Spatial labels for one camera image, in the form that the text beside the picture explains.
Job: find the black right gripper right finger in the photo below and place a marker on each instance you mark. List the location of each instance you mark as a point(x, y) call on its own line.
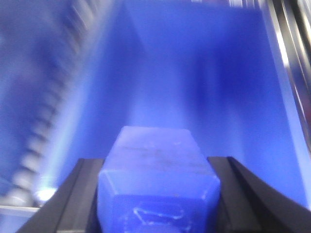
point(249, 205)

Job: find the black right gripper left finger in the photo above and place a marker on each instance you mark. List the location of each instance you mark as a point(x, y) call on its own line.
point(73, 207)

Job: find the blue bottle-shaped part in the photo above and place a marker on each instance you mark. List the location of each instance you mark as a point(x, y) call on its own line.
point(155, 180)

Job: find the blue bin upper right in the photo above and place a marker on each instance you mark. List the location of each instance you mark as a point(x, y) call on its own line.
point(73, 73)

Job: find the grey metal flow rack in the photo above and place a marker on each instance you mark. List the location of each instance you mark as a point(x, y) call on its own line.
point(292, 24)

